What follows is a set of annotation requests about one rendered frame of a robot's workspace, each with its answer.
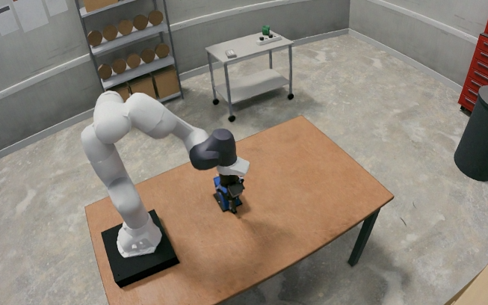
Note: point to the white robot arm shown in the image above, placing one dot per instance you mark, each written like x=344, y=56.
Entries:
x=112, y=120

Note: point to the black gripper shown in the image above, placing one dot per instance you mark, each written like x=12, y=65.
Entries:
x=229, y=179

